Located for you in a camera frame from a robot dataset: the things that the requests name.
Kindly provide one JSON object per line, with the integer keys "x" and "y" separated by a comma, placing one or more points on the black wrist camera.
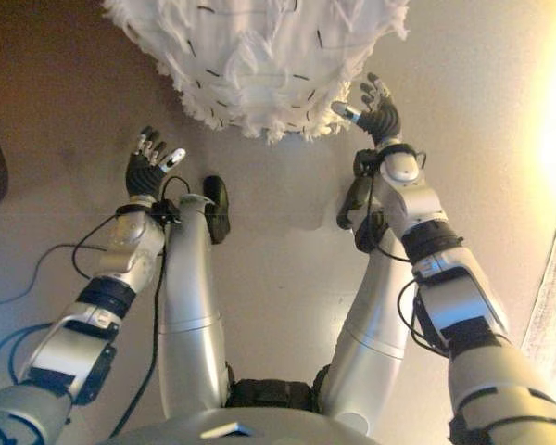
{"x": 166, "y": 212}
{"x": 366, "y": 162}

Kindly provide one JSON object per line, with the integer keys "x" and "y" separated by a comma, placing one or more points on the silver robot leg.
{"x": 375, "y": 324}
{"x": 190, "y": 301}

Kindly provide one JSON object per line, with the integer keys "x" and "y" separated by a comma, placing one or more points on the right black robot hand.
{"x": 382, "y": 123}

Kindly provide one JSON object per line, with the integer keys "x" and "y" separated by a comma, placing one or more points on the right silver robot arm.
{"x": 463, "y": 306}

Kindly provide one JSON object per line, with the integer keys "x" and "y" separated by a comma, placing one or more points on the silver robot torso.
{"x": 222, "y": 428}

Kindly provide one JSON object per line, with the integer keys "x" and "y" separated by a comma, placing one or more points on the left black robot foot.
{"x": 218, "y": 204}

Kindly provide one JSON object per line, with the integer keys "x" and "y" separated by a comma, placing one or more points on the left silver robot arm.
{"x": 74, "y": 343}

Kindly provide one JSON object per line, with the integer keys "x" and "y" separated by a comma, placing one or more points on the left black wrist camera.
{"x": 166, "y": 212}

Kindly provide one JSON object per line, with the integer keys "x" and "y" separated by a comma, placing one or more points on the black robot pelvis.
{"x": 273, "y": 394}

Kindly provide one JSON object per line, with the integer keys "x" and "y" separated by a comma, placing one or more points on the right silver robot leg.
{"x": 375, "y": 324}

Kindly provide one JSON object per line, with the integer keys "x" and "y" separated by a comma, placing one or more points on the grey patterned rug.
{"x": 553, "y": 296}

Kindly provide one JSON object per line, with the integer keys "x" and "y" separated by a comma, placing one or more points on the left silver robot leg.
{"x": 190, "y": 301}

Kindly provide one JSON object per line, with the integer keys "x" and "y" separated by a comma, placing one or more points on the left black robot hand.
{"x": 143, "y": 176}

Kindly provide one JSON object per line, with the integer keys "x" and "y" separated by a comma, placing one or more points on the white fringed cushion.
{"x": 259, "y": 60}

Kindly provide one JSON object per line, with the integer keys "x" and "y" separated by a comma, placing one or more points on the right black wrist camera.
{"x": 366, "y": 162}

